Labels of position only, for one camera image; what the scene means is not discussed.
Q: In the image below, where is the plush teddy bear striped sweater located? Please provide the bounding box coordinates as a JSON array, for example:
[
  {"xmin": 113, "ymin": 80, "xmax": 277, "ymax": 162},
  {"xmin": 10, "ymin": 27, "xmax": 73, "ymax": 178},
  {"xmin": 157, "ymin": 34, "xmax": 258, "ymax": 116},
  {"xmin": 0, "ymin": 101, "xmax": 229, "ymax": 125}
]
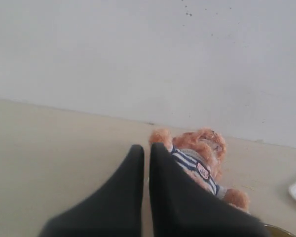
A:
[{"xmin": 149, "ymin": 128, "xmax": 250, "ymax": 213}]

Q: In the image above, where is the metal bowl of yellow millet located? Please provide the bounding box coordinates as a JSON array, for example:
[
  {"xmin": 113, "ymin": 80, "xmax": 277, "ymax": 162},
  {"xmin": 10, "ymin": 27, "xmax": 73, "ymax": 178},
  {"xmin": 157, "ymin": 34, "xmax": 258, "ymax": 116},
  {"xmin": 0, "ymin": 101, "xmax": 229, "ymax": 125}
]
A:
[{"xmin": 264, "ymin": 224, "xmax": 296, "ymax": 237}]

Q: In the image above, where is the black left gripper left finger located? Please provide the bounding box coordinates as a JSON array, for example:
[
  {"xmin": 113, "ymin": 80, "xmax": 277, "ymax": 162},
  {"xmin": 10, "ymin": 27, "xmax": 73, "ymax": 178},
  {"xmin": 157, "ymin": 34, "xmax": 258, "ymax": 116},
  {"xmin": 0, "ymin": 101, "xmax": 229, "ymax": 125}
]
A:
[{"xmin": 39, "ymin": 145, "xmax": 145, "ymax": 237}]

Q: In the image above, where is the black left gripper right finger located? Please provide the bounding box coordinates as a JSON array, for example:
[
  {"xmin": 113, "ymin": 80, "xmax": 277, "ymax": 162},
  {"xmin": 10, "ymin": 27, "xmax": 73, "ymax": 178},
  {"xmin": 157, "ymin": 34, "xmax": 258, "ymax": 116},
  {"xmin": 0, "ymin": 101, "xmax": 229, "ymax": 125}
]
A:
[{"xmin": 149, "ymin": 143, "xmax": 270, "ymax": 237}]

